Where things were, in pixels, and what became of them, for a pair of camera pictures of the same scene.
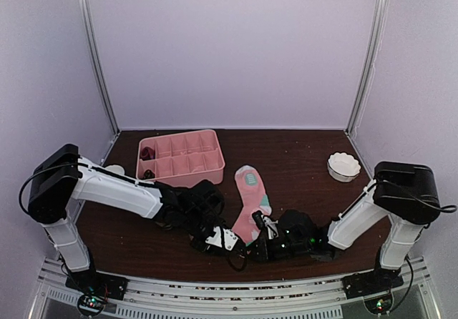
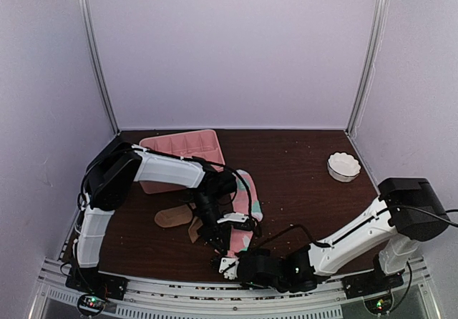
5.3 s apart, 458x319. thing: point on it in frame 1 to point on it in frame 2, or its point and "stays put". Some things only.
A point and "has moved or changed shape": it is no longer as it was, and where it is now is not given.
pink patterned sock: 252,187 has moved or changed shape
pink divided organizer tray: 181,159 stays put
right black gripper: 264,252 to 255,253
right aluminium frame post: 377,34 stays put
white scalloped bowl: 343,167 stays put
